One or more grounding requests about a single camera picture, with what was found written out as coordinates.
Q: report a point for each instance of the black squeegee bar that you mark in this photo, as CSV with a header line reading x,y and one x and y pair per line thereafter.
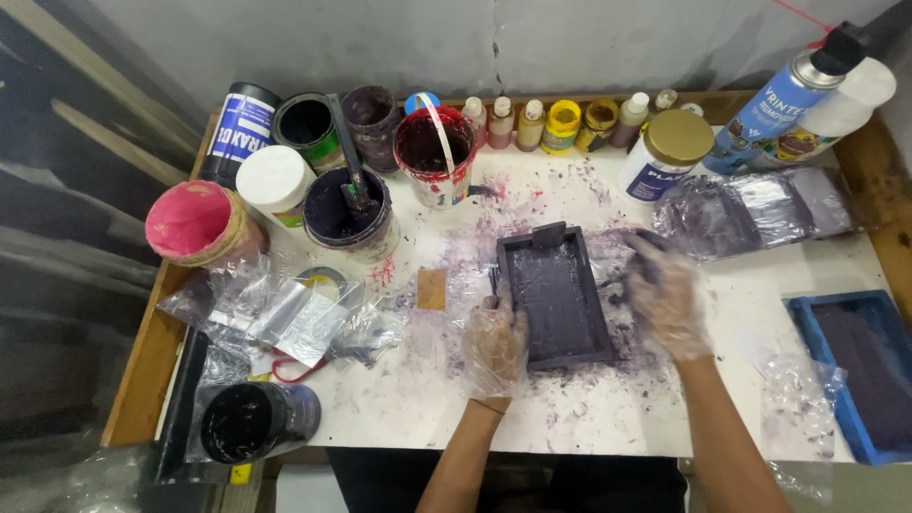
x,y
182,406

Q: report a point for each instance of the person's left fingers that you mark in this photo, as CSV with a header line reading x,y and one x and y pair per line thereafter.
x,y
507,303

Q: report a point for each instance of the purple wooden screen frame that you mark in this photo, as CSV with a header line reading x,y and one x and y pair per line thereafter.
x,y
556,296

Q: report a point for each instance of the pink-covered paint tub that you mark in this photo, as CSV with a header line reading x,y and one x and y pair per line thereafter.
x,y
199,224

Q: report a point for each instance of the green-labelled black ink tin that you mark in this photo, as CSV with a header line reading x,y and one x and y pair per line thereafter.
x,y
308,130

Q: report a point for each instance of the white jar with gold lid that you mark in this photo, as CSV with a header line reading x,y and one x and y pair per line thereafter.
x,y
666,157

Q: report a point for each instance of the person's left hand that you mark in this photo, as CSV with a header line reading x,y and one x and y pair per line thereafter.
x,y
491,349

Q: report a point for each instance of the crumpled clear plastic glove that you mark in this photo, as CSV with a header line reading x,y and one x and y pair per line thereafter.
x,y
801,406

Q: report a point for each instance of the blue spray can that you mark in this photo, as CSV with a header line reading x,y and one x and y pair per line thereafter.
x,y
776,107

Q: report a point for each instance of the white-capped spray can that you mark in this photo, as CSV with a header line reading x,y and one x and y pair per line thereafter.
x,y
830,117

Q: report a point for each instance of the purple ink tub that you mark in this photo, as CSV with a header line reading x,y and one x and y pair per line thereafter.
x,y
350,214

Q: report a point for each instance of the crumpled clear plastic sheets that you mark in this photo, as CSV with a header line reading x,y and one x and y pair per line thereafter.
x,y
285,317

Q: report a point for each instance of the red-stained white paint bucket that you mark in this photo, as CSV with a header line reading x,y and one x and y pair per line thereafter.
x,y
433,157

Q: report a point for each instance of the person's right hand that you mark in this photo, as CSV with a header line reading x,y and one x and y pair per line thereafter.
x,y
666,306

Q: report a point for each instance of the stack of plastic-wrapped purple pieces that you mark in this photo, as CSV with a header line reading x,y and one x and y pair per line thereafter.
x,y
752,206

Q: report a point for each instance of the white-lidded plastic jar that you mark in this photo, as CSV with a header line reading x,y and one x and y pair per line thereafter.
x,y
274,185

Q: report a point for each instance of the blue tape roll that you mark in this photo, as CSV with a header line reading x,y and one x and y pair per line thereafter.
x,y
420,101

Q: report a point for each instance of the blue-labelled black can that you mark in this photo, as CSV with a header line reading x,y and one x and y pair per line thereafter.
x,y
239,132

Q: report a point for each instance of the blue wooden screen frame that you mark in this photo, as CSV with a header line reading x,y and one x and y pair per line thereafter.
x,y
858,374

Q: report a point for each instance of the purple-stained plastic cup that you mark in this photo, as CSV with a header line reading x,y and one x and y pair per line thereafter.
x,y
370,125

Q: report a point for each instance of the black ink jar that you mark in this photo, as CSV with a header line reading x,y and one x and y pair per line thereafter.
x,y
253,422

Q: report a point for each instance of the paint-covered stirring spatula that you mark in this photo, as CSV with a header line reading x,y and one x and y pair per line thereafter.
x,y
350,160

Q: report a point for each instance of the row of small paint bottles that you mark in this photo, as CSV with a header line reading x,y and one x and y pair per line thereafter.
x,y
563,125

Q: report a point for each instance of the brown cardboard piece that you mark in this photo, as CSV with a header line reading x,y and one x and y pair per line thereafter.
x,y
431,289

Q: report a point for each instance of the person's right fingers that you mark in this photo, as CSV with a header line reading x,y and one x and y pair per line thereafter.
x,y
645,267

